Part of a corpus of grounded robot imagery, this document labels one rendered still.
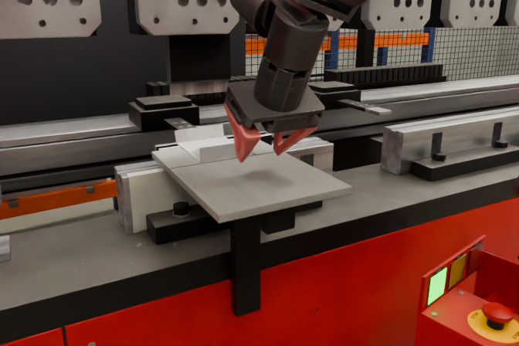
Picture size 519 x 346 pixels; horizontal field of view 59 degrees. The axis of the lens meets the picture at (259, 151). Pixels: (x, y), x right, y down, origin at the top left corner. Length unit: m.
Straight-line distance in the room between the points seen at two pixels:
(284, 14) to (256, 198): 0.21
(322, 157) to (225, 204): 0.38
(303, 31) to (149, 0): 0.28
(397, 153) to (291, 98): 0.53
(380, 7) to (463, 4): 0.21
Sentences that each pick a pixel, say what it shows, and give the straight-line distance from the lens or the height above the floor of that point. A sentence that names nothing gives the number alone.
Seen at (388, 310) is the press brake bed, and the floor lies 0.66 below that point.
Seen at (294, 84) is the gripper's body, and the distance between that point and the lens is 0.50.
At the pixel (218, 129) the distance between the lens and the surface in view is 0.79.
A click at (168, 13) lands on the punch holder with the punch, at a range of 0.68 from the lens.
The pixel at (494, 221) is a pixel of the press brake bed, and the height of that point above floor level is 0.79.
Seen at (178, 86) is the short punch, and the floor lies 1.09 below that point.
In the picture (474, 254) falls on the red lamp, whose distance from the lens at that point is 0.86.
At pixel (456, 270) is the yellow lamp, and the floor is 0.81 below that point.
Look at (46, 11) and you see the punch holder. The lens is 0.65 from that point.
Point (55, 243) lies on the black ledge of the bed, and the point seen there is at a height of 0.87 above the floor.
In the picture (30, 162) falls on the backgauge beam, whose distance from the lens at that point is 0.96.
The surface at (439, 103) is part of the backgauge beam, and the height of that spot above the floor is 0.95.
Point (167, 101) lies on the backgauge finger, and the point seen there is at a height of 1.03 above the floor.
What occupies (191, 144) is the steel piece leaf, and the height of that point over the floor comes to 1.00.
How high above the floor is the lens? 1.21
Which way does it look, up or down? 17 degrees down
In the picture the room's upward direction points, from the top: straight up
